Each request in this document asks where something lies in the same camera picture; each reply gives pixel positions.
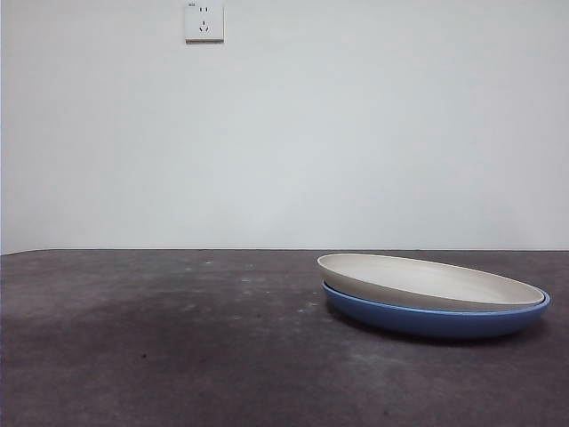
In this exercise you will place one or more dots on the white round plate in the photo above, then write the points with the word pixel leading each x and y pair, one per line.
pixel 427 280

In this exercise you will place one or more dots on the white wall socket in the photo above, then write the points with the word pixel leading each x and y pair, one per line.
pixel 204 26

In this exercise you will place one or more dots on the blue round plate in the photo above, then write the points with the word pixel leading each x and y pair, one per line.
pixel 444 322

